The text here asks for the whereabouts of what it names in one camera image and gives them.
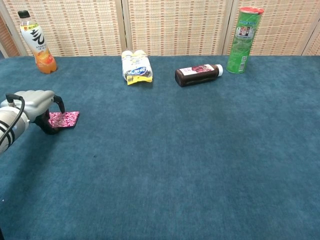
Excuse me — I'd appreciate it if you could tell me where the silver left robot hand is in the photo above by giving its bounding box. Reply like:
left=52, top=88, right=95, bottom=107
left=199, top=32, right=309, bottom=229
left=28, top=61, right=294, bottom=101
left=13, top=89, right=66, bottom=136

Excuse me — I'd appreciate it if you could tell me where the green chips can red lid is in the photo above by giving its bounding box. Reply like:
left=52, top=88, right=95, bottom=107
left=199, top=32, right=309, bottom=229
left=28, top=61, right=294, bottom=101
left=226, top=6, right=265, bottom=75

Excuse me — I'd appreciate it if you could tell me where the pink patterned packet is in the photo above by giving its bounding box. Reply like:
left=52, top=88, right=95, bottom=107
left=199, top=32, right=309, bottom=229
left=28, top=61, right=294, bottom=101
left=48, top=110, right=80, bottom=130

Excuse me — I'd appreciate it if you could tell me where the white tissue pack yellow edge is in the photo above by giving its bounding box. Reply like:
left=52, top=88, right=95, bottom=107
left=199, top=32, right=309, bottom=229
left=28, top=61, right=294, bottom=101
left=121, top=49, right=154, bottom=86

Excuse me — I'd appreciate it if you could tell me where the orange drink bottle black cap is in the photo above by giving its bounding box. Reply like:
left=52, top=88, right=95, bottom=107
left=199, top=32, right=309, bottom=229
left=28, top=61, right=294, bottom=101
left=17, top=9, right=58, bottom=75

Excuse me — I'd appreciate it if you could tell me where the brown woven screen panel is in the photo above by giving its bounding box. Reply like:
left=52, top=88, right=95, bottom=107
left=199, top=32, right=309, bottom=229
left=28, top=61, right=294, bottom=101
left=0, top=13, right=21, bottom=59

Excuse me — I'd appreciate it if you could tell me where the woven bamboo screen panel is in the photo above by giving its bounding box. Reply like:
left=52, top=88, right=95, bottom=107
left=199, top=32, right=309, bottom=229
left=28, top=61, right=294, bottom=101
left=0, top=0, right=127, bottom=58
left=121, top=0, right=235, bottom=57
left=222, top=0, right=320, bottom=56
left=301, top=24, right=320, bottom=56

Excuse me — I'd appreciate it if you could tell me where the blue felt table cloth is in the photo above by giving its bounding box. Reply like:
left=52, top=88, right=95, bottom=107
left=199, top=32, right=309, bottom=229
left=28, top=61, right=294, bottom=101
left=0, top=55, right=320, bottom=240

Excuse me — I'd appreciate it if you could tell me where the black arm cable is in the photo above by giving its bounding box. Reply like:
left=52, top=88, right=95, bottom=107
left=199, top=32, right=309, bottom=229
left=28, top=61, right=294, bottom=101
left=0, top=93, right=26, bottom=149

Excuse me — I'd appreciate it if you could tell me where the dark juice bottle white cap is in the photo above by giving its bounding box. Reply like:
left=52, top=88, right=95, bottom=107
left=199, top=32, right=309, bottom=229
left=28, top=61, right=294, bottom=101
left=174, top=63, right=224, bottom=88

